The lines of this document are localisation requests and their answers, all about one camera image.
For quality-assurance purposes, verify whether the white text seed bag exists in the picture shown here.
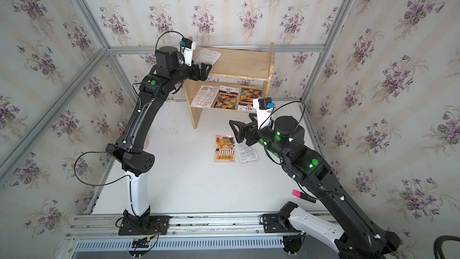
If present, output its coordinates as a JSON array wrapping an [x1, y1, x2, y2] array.
[[237, 143, 259, 164]]

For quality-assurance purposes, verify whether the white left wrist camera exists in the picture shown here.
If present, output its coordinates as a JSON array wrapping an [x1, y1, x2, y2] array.
[[180, 38, 196, 67]]

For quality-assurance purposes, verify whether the wooden two-tier shelf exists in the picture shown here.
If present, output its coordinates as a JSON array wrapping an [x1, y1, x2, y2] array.
[[183, 43, 275, 128]]

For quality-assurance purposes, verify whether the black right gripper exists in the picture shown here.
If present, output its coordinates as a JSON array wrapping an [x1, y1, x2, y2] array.
[[230, 110, 293, 165]]

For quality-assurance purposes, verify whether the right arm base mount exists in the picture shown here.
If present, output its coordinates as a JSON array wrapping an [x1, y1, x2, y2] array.
[[259, 201, 301, 233]]

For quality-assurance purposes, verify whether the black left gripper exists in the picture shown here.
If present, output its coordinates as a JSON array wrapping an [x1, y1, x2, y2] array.
[[167, 57, 212, 86]]

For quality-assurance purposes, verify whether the dark marigold seed bag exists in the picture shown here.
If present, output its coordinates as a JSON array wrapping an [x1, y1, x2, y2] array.
[[212, 85, 240, 110]]

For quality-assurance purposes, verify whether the orange marigold seed bag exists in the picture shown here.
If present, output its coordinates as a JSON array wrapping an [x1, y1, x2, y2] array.
[[238, 88, 262, 113]]

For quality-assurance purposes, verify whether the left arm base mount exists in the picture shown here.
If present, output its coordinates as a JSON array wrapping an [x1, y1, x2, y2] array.
[[118, 208, 171, 236]]

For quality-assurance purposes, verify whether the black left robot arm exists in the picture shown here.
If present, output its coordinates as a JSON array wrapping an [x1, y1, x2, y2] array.
[[105, 45, 212, 223]]

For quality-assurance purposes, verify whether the white barcode seed bag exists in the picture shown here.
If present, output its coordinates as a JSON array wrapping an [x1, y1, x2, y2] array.
[[193, 49, 222, 65]]

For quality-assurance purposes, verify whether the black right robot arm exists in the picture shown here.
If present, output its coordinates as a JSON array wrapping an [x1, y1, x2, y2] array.
[[229, 116, 401, 259]]

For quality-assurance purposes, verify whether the pink and black marker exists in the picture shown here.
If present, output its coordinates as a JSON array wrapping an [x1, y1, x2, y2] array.
[[292, 189, 317, 203]]

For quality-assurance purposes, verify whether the pink pen cup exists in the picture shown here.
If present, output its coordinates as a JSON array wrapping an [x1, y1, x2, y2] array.
[[143, 139, 149, 151]]

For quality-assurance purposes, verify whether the white lower-shelf seed bag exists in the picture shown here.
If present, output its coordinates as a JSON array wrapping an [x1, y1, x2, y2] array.
[[190, 85, 219, 109]]

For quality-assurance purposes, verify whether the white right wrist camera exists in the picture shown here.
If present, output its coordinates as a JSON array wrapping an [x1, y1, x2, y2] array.
[[253, 97, 275, 130]]

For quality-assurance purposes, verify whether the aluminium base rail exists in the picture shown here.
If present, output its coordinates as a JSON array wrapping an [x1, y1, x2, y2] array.
[[64, 211, 364, 253]]

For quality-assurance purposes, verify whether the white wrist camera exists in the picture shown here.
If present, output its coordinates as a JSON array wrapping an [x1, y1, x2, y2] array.
[[253, 97, 275, 130], [180, 38, 196, 67]]

